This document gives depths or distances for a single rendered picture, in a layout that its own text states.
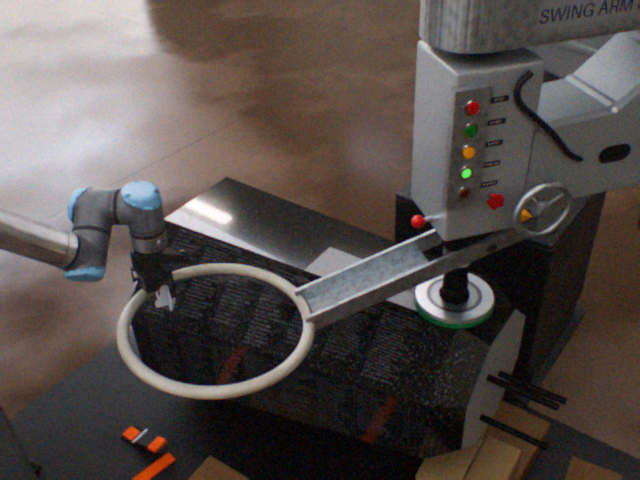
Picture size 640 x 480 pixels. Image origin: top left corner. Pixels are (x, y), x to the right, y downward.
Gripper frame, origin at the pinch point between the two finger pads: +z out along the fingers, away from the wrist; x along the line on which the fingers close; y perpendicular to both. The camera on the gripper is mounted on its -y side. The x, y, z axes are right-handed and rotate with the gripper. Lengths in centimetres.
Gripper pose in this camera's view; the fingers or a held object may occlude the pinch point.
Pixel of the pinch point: (167, 301)
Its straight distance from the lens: 188.3
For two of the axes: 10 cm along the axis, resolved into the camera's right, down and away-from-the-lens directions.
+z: 0.0, 8.2, 5.8
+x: 7.0, 4.1, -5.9
